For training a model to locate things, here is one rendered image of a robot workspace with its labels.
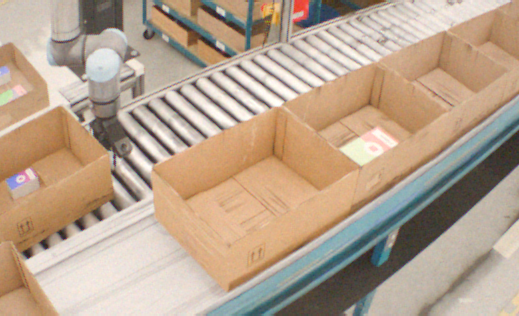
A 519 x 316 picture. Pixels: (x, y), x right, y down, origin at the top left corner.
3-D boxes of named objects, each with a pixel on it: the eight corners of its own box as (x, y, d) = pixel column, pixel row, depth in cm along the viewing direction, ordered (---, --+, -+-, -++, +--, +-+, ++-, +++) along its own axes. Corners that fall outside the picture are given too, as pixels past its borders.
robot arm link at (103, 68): (122, 45, 165) (116, 66, 158) (123, 83, 174) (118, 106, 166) (89, 46, 164) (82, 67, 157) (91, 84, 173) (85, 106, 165)
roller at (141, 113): (142, 111, 220) (142, 99, 217) (238, 201, 192) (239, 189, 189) (130, 117, 218) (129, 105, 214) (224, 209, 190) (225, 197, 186)
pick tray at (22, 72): (14, 61, 232) (11, 40, 226) (51, 105, 212) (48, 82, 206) (-44, 89, 218) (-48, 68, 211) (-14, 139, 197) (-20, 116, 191)
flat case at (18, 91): (-20, 109, 206) (-21, 105, 205) (20, 87, 217) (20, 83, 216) (-7, 126, 200) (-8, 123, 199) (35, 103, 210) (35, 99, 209)
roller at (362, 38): (341, 18, 265) (333, 24, 264) (437, 79, 237) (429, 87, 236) (343, 25, 270) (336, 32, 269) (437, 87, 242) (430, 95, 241)
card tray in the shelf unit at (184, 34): (150, 19, 375) (150, 5, 368) (193, 5, 390) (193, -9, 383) (186, 47, 352) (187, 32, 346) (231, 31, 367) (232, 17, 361)
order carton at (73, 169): (67, 145, 198) (61, 103, 186) (115, 198, 183) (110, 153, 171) (-29, 199, 176) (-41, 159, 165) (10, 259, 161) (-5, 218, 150)
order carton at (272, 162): (273, 153, 181) (278, 104, 170) (350, 217, 165) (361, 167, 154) (153, 217, 161) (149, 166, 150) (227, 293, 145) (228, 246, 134)
